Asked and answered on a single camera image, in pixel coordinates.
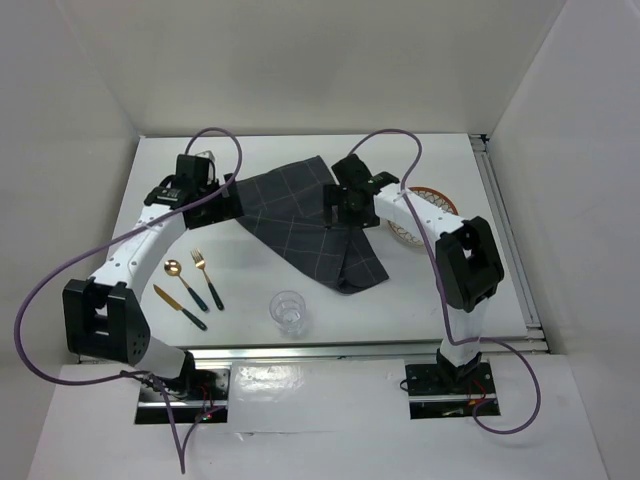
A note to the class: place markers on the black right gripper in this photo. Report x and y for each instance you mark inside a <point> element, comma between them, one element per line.
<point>334,195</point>

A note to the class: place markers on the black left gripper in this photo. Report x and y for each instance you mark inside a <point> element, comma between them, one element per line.
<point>227,207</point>

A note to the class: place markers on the dark grey checked cloth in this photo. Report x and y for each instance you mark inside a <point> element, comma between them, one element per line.
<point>283,208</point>

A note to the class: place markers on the gold fork green handle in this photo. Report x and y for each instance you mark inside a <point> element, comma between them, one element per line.
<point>200,264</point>

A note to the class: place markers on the gold spoon green handle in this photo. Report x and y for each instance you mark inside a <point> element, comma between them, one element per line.
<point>173,268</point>

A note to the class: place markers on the floral patterned plate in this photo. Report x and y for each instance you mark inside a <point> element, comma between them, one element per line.
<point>417,209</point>

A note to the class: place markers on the gold knife green handle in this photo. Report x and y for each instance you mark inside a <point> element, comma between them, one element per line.
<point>176,306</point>

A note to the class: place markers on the clear drinking glass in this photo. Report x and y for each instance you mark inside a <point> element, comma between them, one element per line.
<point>288,310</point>

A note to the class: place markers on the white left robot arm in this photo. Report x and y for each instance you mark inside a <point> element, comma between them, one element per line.
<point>103,316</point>

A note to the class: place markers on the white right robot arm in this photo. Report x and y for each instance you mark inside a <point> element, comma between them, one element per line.
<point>463,255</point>

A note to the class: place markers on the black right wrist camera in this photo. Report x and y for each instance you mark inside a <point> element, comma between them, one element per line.
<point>351,171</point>

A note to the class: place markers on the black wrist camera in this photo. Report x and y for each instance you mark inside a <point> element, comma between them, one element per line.
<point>351,171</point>
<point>193,171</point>

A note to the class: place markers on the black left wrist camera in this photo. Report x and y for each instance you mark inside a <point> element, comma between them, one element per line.
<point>193,171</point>

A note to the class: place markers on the aluminium front table rail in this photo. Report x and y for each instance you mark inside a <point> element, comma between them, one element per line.
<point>534,343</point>

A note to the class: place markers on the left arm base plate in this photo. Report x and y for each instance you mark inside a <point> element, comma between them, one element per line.
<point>208,399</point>

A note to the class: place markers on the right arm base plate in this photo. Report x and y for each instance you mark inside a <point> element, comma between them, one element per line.
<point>430,397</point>

